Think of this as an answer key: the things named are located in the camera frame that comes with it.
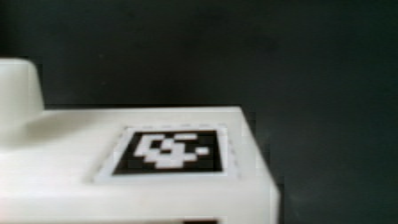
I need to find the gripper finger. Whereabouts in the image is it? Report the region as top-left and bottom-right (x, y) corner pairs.
(0, 58), (44, 150)

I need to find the white drawer box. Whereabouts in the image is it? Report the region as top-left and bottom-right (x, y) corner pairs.
(0, 107), (279, 224)

